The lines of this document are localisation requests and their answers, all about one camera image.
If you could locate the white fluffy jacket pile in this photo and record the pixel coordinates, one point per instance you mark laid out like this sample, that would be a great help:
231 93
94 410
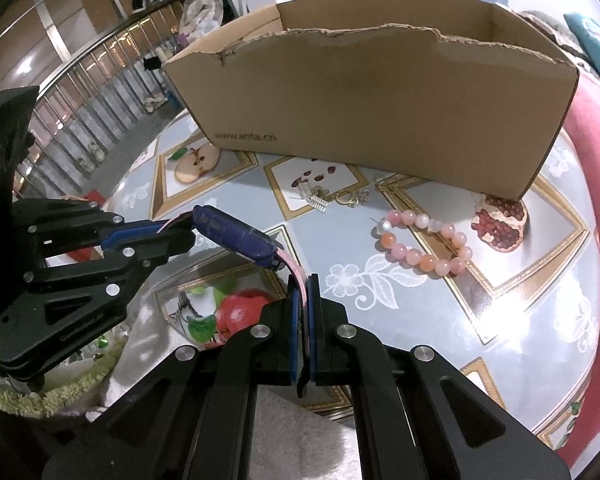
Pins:
205 15

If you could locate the small silver coil charm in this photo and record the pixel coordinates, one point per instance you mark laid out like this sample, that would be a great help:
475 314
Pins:
304 190

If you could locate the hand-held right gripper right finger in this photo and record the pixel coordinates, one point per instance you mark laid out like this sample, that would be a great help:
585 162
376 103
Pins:
314 332

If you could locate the grey patterned pillow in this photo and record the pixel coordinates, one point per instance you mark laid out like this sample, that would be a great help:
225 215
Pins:
550 27

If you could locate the metal stair railing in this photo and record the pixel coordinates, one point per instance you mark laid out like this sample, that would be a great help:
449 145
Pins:
85 85

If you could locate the small silver comb clip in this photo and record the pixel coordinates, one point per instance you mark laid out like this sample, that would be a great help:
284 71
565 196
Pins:
318 204

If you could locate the white towel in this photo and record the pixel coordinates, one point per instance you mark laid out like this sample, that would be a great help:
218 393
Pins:
290 435

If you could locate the brown cardboard box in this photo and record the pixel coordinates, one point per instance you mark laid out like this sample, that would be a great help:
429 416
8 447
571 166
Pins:
380 110

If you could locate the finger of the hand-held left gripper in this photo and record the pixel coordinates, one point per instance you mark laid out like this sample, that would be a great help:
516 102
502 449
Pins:
130 232
150 252

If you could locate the green fuzzy rug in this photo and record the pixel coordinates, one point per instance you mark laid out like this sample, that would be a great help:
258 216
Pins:
70 391

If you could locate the teal printed pillow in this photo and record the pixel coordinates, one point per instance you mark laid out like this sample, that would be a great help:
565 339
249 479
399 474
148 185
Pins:
597 45

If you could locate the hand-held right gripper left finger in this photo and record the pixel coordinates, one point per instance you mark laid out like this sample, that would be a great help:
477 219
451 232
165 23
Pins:
295 332

